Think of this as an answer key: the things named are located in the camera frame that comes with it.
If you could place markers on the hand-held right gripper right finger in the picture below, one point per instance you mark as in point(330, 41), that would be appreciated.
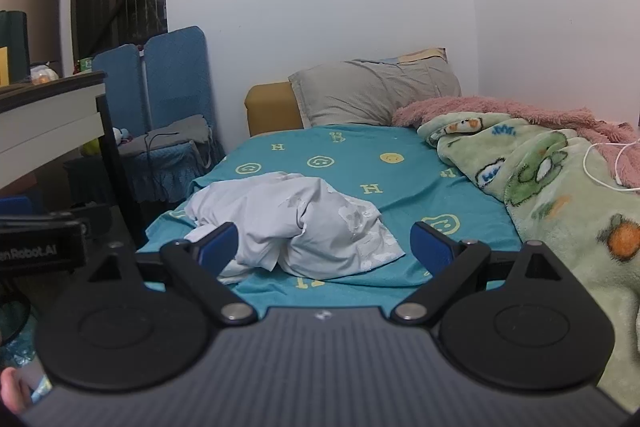
point(429, 246)

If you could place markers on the green can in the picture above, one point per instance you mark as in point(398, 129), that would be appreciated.
point(84, 66)

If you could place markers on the yellow green ball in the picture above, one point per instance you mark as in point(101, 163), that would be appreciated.
point(91, 149)

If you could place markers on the grey pillow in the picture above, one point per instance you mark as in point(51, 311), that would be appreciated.
point(372, 92)

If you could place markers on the pink fuzzy blanket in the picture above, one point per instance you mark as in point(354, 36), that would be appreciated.
point(550, 114)

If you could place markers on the white shirt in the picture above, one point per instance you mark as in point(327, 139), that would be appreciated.
point(310, 222)

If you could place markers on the mustard yellow cushion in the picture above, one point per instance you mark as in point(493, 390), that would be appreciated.
point(270, 109)

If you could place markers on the person's left hand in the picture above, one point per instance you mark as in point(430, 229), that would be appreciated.
point(12, 389)

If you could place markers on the grey cloth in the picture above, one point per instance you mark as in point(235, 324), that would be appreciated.
point(172, 134)

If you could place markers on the teal smiley print bed sheet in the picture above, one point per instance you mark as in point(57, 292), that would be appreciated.
point(350, 162)

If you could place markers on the cardboard box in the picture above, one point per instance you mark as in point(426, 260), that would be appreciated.
point(35, 17)

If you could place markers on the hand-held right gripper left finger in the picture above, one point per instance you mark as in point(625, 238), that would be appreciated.
point(223, 244)

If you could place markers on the dark green bag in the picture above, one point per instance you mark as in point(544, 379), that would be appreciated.
point(16, 47)

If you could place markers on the desk with dark top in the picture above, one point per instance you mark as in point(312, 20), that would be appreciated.
point(50, 112)

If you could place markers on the blue covered chair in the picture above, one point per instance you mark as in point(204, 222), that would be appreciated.
point(175, 72)

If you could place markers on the green frog print blanket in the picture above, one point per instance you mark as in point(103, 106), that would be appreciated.
point(555, 207)

